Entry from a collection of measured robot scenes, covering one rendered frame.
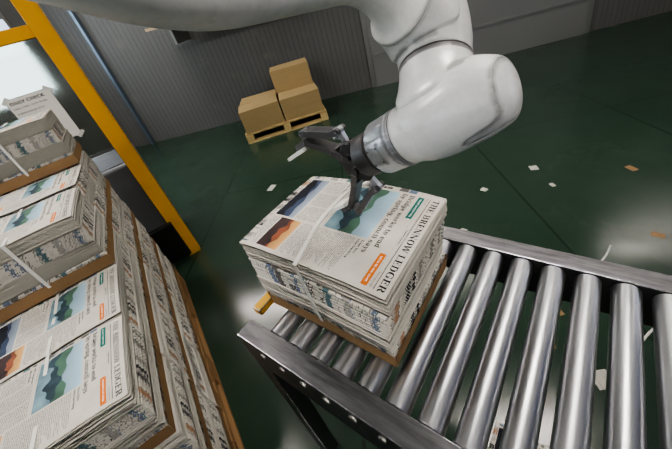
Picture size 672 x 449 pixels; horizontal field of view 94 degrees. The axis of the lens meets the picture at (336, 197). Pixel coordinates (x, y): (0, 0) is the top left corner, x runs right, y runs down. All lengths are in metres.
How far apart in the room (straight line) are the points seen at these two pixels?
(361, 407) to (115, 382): 0.58
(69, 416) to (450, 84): 1.00
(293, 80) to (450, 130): 4.17
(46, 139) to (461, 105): 1.72
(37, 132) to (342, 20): 3.97
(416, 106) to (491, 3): 5.01
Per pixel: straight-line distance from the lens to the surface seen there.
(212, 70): 5.38
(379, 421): 0.70
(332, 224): 0.68
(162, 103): 5.84
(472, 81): 0.40
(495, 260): 0.90
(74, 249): 1.38
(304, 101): 4.23
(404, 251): 0.59
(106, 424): 1.02
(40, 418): 1.09
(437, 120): 0.41
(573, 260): 0.93
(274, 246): 0.69
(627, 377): 0.79
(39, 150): 1.88
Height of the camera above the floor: 1.45
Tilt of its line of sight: 33 degrees down
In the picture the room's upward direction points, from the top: 17 degrees counter-clockwise
